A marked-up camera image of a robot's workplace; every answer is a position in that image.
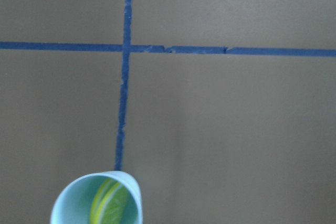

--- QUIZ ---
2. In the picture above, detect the yellow lemon slice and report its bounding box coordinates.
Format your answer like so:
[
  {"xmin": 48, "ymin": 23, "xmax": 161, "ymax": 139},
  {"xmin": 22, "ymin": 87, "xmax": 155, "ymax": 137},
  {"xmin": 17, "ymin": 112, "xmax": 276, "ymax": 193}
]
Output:
[{"xmin": 89, "ymin": 178, "xmax": 129, "ymax": 223}]

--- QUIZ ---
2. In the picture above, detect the light blue cup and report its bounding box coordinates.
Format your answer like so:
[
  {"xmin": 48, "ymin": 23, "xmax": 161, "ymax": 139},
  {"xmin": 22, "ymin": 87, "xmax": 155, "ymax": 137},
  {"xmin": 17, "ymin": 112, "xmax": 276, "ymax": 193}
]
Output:
[{"xmin": 50, "ymin": 171, "xmax": 143, "ymax": 223}]

